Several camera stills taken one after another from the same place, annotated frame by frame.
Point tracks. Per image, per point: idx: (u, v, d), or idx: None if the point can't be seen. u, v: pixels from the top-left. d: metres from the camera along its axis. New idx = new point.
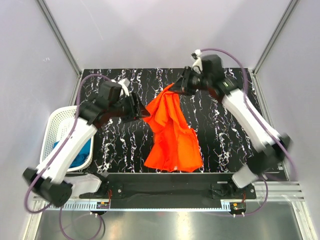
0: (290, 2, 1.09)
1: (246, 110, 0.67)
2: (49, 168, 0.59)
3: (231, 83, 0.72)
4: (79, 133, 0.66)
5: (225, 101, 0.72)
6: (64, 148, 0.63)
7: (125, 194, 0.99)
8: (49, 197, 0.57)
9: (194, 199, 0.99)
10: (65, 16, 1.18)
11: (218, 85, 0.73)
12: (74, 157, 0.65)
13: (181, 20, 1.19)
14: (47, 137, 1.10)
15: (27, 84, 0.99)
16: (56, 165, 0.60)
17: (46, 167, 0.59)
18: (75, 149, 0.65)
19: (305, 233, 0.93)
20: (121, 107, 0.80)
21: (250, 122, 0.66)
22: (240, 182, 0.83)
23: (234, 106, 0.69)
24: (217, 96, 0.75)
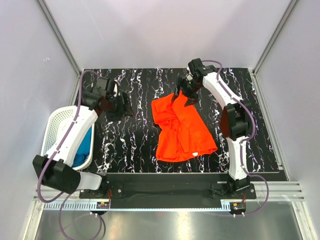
0: (290, 2, 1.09)
1: (219, 86, 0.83)
2: (59, 151, 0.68)
3: (208, 68, 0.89)
4: (83, 119, 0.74)
5: (204, 82, 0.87)
6: (71, 133, 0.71)
7: (126, 194, 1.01)
8: (59, 185, 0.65)
9: (194, 199, 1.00)
10: (65, 16, 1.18)
11: (198, 69, 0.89)
12: (80, 141, 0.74)
13: (181, 20, 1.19)
14: (47, 137, 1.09)
15: (27, 83, 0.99)
16: (65, 148, 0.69)
17: (56, 150, 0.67)
18: (81, 134, 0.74)
19: (305, 234, 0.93)
20: (114, 103, 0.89)
21: (220, 93, 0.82)
22: (233, 171, 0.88)
23: (210, 84, 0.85)
24: (198, 79, 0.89)
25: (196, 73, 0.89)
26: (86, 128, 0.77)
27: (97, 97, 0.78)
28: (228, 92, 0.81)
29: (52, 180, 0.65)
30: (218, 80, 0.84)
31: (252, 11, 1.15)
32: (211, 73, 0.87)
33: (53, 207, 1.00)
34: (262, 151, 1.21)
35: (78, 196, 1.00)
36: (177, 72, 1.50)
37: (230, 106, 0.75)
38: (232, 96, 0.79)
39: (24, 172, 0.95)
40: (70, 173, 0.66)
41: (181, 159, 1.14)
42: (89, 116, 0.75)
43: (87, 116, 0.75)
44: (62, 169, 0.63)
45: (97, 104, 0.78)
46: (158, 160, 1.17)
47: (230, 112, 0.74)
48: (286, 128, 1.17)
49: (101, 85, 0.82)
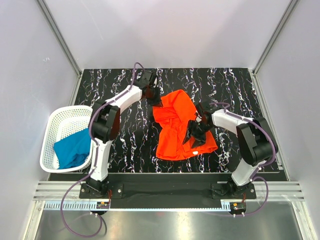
0: (290, 2, 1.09)
1: (229, 116, 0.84)
2: (115, 101, 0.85)
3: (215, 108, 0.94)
4: (134, 91, 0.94)
5: (215, 120, 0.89)
6: (125, 95, 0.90)
7: (126, 194, 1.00)
8: (103, 130, 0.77)
9: (194, 199, 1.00)
10: (65, 16, 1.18)
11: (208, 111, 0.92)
12: (126, 104, 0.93)
13: (181, 20, 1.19)
14: (47, 138, 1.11)
15: (27, 83, 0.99)
16: (120, 102, 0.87)
17: (114, 99, 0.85)
18: (128, 102, 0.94)
19: (306, 234, 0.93)
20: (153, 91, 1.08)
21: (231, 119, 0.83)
22: (239, 178, 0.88)
23: (220, 117, 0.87)
24: (207, 120, 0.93)
25: (206, 116, 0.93)
26: (132, 101, 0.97)
27: (144, 85, 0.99)
28: (238, 116, 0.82)
29: (98, 125, 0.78)
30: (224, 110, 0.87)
31: (252, 10, 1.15)
32: (217, 112, 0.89)
33: (53, 207, 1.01)
34: None
35: (78, 196, 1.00)
36: (177, 72, 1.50)
37: (243, 125, 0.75)
38: (243, 117, 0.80)
39: (24, 172, 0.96)
40: (116, 123, 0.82)
41: (181, 157, 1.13)
42: (137, 92, 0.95)
43: (136, 91, 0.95)
44: (118, 108, 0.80)
45: (142, 91, 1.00)
46: (158, 160, 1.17)
47: (245, 131, 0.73)
48: (285, 128, 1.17)
49: (146, 77, 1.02)
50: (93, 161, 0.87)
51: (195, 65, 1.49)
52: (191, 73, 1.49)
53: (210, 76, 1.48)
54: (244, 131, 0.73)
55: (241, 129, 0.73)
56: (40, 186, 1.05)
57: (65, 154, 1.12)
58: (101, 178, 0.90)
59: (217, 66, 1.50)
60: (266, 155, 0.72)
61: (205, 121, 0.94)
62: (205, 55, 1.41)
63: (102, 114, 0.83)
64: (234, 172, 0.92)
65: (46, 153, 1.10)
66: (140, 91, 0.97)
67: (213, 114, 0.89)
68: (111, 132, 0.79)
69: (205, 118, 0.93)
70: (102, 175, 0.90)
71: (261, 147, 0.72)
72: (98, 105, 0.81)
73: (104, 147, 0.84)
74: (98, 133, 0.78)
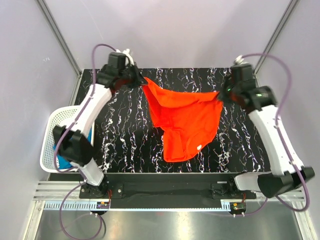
0: (290, 2, 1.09)
1: (275, 137, 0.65)
2: (76, 122, 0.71)
3: (265, 95, 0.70)
4: (99, 95, 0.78)
5: (252, 113, 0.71)
6: (88, 106, 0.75)
7: (126, 194, 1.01)
8: (75, 158, 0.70)
9: (194, 199, 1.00)
10: (65, 16, 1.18)
11: (250, 94, 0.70)
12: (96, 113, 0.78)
13: (181, 20, 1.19)
14: (47, 138, 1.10)
15: (27, 84, 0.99)
16: (82, 120, 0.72)
17: (74, 121, 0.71)
18: (98, 109, 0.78)
19: (305, 233, 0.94)
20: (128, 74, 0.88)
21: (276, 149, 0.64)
22: (241, 182, 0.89)
23: (264, 127, 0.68)
24: (245, 104, 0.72)
25: (245, 99, 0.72)
26: (102, 103, 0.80)
27: (111, 78, 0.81)
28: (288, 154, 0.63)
29: (68, 152, 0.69)
30: (276, 126, 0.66)
31: (252, 10, 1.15)
32: (268, 107, 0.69)
33: (53, 207, 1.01)
34: (262, 151, 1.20)
35: (78, 196, 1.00)
36: (177, 72, 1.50)
37: (288, 176, 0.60)
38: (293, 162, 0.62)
39: (24, 172, 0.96)
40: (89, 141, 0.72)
41: (189, 157, 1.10)
42: (105, 93, 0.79)
43: (102, 92, 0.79)
44: (81, 134, 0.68)
45: (111, 86, 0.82)
46: (158, 160, 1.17)
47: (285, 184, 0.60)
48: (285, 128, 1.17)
49: (112, 63, 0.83)
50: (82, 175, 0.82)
51: (195, 65, 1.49)
52: (191, 73, 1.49)
53: (210, 76, 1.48)
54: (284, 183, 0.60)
55: (283, 180, 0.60)
56: (40, 186, 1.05)
57: None
58: (97, 183, 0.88)
59: (217, 67, 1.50)
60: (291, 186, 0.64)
61: (244, 104, 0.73)
62: (205, 55, 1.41)
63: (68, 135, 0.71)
64: (238, 175, 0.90)
65: (46, 154, 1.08)
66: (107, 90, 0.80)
67: (261, 108, 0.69)
68: (83, 155, 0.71)
69: (243, 101, 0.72)
70: (97, 181, 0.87)
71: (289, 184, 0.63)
72: (57, 132, 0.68)
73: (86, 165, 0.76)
74: (69, 159, 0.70)
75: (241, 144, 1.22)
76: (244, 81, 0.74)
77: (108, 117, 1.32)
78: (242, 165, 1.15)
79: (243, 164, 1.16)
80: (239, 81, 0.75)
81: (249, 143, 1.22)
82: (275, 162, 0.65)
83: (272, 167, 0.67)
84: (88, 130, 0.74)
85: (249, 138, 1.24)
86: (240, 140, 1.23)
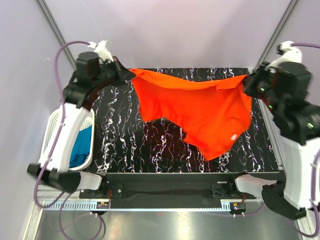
0: (290, 2, 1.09)
1: (304, 174, 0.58)
2: (52, 159, 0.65)
3: (317, 121, 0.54)
4: (71, 119, 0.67)
5: (293, 141, 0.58)
6: (62, 137, 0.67)
7: (125, 194, 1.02)
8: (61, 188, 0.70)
9: (194, 199, 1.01)
10: (65, 16, 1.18)
11: (299, 119, 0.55)
12: (74, 137, 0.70)
13: (181, 20, 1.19)
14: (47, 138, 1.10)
15: (28, 83, 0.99)
16: (57, 154, 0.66)
17: (49, 158, 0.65)
18: (74, 133, 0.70)
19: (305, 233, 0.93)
20: (106, 74, 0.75)
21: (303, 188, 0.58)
22: (241, 183, 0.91)
23: (297, 160, 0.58)
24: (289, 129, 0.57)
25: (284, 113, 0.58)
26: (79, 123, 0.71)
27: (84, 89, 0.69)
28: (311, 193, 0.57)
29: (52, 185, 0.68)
30: (314, 166, 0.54)
31: (252, 10, 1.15)
32: (313, 141, 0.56)
33: (53, 207, 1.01)
34: (262, 151, 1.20)
35: (78, 196, 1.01)
36: (177, 72, 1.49)
37: (300, 212, 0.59)
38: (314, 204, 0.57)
39: (24, 172, 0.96)
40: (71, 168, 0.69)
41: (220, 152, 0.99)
42: (79, 114, 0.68)
43: (76, 114, 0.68)
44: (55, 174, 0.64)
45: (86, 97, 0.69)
46: (158, 161, 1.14)
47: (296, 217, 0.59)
48: None
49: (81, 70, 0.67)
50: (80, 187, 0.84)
51: (195, 65, 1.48)
52: (191, 73, 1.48)
53: (210, 76, 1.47)
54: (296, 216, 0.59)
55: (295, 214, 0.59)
56: (40, 186, 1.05)
57: None
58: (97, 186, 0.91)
59: (217, 66, 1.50)
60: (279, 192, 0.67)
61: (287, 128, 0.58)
62: (205, 55, 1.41)
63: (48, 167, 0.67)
64: (239, 178, 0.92)
65: None
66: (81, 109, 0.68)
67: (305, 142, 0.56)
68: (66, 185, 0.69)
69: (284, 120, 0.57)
70: (96, 185, 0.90)
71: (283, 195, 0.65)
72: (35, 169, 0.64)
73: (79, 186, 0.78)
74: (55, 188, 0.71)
75: (241, 144, 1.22)
76: (291, 96, 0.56)
77: (108, 117, 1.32)
78: (242, 165, 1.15)
79: (243, 164, 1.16)
80: (286, 92, 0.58)
81: (249, 143, 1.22)
82: (294, 191, 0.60)
83: (286, 190, 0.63)
84: (67, 164, 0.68)
85: (249, 138, 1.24)
86: (240, 140, 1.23)
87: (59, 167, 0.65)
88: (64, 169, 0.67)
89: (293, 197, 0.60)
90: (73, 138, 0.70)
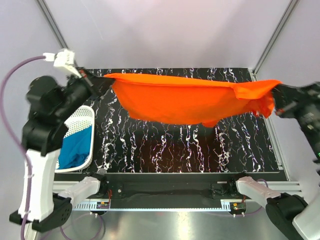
0: (290, 2, 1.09)
1: None
2: (30, 210, 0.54)
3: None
4: (40, 166, 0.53)
5: None
6: (33, 186, 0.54)
7: (125, 194, 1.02)
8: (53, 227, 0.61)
9: (194, 199, 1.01)
10: (64, 16, 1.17)
11: None
12: (52, 176, 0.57)
13: (181, 20, 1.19)
14: None
15: (27, 83, 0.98)
16: (35, 206, 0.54)
17: (26, 211, 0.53)
18: (51, 173, 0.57)
19: None
20: (73, 95, 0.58)
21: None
22: (243, 187, 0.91)
23: None
24: None
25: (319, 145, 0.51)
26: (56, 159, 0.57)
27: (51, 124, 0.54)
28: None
29: None
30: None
31: (252, 10, 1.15)
32: None
33: None
34: (262, 151, 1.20)
35: None
36: (177, 72, 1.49)
37: None
38: None
39: (23, 173, 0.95)
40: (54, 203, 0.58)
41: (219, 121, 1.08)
42: (48, 159, 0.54)
43: (43, 162, 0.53)
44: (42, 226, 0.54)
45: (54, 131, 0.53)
46: (158, 160, 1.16)
47: None
48: (286, 129, 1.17)
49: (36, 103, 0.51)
50: None
51: (194, 65, 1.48)
52: (191, 73, 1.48)
53: (210, 76, 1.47)
54: None
55: None
56: None
57: (65, 153, 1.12)
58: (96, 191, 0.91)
59: (217, 66, 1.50)
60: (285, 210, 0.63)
61: None
62: (205, 55, 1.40)
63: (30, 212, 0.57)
64: (240, 180, 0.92)
65: None
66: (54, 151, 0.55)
67: None
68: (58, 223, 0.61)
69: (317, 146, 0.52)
70: (96, 189, 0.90)
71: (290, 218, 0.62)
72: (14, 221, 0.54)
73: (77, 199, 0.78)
74: None
75: (241, 144, 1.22)
76: None
77: (108, 117, 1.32)
78: (242, 165, 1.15)
79: (243, 164, 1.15)
80: None
81: (249, 143, 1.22)
82: (308, 226, 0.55)
83: (299, 219, 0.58)
84: (50, 204, 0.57)
85: (249, 138, 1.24)
86: (240, 140, 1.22)
87: (42, 216, 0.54)
88: (49, 211, 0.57)
89: (304, 231, 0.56)
90: (50, 178, 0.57)
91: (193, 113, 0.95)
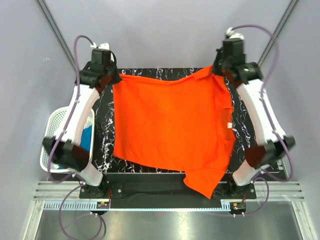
0: (290, 2, 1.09)
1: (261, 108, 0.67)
2: (66, 131, 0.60)
3: (252, 71, 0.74)
4: (86, 96, 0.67)
5: (241, 88, 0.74)
6: (76, 112, 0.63)
7: (125, 194, 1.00)
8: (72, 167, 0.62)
9: (194, 199, 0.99)
10: (65, 16, 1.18)
11: (240, 71, 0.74)
12: (86, 115, 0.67)
13: (181, 21, 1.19)
14: (47, 137, 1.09)
15: (27, 83, 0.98)
16: (72, 127, 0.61)
17: (63, 131, 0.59)
18: (86, 113, 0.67)
19: (305, 233, 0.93)
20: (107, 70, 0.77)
21: (260, 119, 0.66)
22: (240, 178, 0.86)
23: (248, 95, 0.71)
24: (235, 79, 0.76)
25: (233, 74, 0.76)
26: (91, 105, 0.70)
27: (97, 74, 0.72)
28: (271, 123, 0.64)
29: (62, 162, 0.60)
30: (262, 99, 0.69)
31: (252, 10, 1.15)
32: (254, 82, 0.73)
33: (53, 207, 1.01)
34: None
35: (78, 196, 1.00)
36: (177, 72, 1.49)
37: (269, 146, 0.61)
38: (276, 129, 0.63)
39: (24, 173, 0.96)
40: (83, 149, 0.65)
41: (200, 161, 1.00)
42: (91, 96, 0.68)
43: (90, 94, 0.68)
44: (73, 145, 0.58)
45: (97, 84, 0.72)
46: None
47: (269, 149, 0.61)
48: (285, 128, 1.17)
49: (96, 59, 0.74)
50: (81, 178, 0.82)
51: (195, 65, 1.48)
52: (191, 73, 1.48)
53: None
54: (267, 150, 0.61)
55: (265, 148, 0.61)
56: (40, 186, 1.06)
57: None
58: (97, 183, 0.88)
59: None
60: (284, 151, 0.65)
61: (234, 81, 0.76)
62: (205, 55, 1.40)
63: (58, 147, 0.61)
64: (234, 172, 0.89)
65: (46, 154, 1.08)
66: (94, 88, 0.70)
67: (247, 82, 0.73)
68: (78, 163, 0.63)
69: (232, 76, 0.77)
70: (97, 182, 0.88)
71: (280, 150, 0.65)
72: (47, 145, 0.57)
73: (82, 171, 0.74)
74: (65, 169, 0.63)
75: (241, 144, 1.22)
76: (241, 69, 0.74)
77: (108, 117, 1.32)
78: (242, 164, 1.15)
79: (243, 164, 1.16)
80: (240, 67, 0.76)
81: (249, 143, 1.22)
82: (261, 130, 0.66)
83: (259, 133, 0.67)
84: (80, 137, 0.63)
85: (249, 138, 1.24)
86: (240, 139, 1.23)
87: (74, 138, 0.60)
88: (77, 140, 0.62)
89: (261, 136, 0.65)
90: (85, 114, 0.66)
91: (171, 137, 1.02)
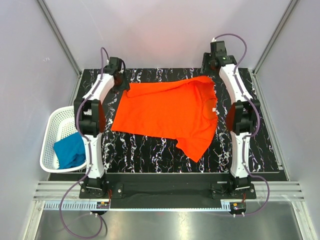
0: (291, 2, 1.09)
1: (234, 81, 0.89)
2: (93, 95, 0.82)
3: (229, 59, 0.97)
4: (106, 79, 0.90)
5: (221, 71, 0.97)
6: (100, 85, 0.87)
7: (126, 194, 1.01)
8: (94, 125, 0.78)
9: (194, 199, 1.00)
10: (65, 16, 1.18)
11: (219, 59, 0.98)
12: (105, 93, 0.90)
13: (181, 21, 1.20)
14: (47, 137, 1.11)
15: (27, 83, 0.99)
16: (97, 93, 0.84)
17: (91, 94, 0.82)
18: (104, 91, 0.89)
19: (305, 233, 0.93)
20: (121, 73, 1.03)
21: (233, 86, 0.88)
22: (234, 166, 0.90)
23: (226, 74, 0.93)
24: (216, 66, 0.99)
25: (215, 62, 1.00)
26: (108, 89, 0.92)
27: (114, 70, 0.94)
28: (240, 88, 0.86)
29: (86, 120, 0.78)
30: (234, 74, 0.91)
31: (252, 10, 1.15)
32: (230, 64, 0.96)
33: (53, 207, 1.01)
34: (262, 151, 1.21)
35: (78, 196, 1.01)
36: (177, 72, 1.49)
37: (238, 104, 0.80)
38: (244, 93, 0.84)
39: (24, 172, 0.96)
40: (103, 116, 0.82)
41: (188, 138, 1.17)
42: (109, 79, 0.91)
43: (108, 77, 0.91)
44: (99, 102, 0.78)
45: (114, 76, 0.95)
46: (158, 160, 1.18)
47: (239, 107, 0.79)
48: (285, 128, 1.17)
49: (112, 62, 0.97)
50: (88, 158, 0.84)
51: (195, 65, 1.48)
52: (191, 73, 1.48)
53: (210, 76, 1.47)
54: (237, 107, 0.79)
55: (236, 105, 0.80)
56: (40, 186, 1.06)
57: (65, 153, 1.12)
58: (99, 174, 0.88)
59: None
60: (254, 118, 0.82)
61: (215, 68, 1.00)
62: None
63: (83, 110, 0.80)
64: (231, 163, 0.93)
65: (46, 154, 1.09)
66: (112, 77, 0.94)
67: (224, 65, 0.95)
68: (99, 126, 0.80)
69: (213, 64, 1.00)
70: (99, 172, 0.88)
71: (250, 116, 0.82)
72: (77, 103, 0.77)
73: (96, 141, 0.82)
74: (87, 129, 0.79)
75: None
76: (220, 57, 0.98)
77: (108, 117, 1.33)
78: None
79: None
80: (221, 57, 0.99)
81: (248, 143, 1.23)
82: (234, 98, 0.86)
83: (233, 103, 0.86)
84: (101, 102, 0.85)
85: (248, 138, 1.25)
86: None
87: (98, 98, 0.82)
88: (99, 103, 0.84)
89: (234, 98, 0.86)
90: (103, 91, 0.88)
91: (166, 124, 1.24)
